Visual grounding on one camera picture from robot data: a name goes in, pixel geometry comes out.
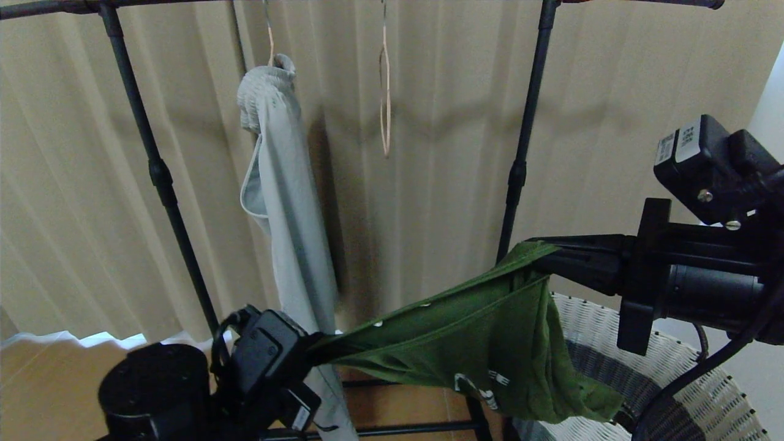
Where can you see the black clothes rack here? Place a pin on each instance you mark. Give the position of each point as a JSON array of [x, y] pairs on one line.
[[156, 171]]

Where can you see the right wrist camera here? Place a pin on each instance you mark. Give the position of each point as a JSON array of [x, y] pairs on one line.
[[704, 165]]

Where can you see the pale grey shorts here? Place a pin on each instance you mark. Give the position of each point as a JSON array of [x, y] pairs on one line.
[[288, 214]]

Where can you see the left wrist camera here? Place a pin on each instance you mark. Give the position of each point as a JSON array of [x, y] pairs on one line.
[[263, 349]]

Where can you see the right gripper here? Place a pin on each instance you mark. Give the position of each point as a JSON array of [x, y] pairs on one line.
[[704, 288]]

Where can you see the green shirt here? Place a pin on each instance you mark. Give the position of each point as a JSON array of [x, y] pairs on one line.
[[478, 343]]

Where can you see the pink clothes hanger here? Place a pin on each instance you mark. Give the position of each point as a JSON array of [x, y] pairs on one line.
[[385, 144], [271, 43]]

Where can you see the white laundry basket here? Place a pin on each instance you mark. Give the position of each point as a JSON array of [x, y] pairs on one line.
[[704, 410]]

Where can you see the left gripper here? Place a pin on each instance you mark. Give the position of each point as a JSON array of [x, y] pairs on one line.
[[294, 407]]

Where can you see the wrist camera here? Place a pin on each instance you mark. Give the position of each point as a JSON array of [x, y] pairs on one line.
[[263, 349], [704, 165]]

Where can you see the beige curtain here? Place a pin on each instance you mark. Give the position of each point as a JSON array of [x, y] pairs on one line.
[[612, 153]]

